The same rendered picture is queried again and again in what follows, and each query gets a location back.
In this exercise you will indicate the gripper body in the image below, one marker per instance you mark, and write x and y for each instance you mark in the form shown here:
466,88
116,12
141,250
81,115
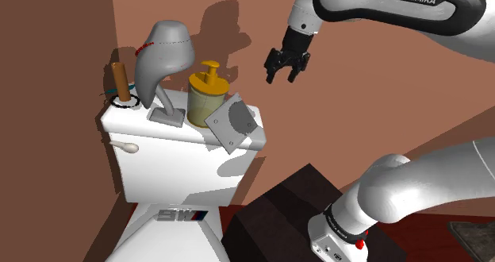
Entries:
296,42

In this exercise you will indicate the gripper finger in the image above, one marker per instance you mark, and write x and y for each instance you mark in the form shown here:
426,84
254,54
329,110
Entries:
298,69
272,65

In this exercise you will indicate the grey square plate with disc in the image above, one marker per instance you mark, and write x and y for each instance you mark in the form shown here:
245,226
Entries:
228,125

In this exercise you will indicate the white toilet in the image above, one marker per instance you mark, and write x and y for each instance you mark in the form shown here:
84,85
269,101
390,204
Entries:
174,168

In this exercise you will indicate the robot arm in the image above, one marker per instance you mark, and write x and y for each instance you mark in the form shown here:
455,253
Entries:
402,191

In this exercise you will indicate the yellow soap dispenser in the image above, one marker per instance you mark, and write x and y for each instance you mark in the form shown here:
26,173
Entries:
205,98

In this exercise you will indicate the grey head-shaped stand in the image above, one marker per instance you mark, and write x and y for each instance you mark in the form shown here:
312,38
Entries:
162,56

